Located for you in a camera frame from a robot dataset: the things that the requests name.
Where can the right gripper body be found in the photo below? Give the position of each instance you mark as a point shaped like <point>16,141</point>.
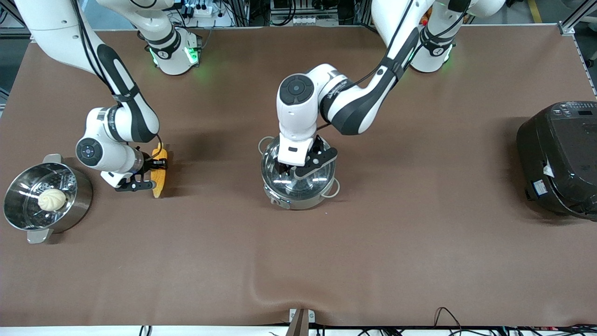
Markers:
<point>150,165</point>

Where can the yellow corn cob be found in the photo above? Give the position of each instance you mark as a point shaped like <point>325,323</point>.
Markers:
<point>158,184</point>

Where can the round glass pot lid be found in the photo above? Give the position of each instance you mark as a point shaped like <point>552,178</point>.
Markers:
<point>317,184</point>

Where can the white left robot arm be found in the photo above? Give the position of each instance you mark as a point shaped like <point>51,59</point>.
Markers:
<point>354,102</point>

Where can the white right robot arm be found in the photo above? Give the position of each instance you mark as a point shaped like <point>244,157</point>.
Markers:
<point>130,121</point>

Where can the stainless steel steamer pot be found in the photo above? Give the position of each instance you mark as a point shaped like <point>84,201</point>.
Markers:
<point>81,196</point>

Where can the white steamed bun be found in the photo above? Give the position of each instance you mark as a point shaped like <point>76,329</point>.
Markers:
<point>52,199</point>

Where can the perforated steel steamer plate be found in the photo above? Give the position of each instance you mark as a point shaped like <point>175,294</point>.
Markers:
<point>28,205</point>

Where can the brown table mat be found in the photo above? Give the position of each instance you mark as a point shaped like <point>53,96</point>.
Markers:
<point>186,261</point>

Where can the small white power strip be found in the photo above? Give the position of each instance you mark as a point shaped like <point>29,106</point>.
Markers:
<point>308,20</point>

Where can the white power strip with plugs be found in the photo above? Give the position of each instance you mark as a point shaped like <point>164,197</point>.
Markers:
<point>205,11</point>

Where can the black rice cooker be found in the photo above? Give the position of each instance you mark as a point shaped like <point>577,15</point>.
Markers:
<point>559,154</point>

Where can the aluminium frame post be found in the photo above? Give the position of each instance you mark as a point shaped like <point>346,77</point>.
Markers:
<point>576,16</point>

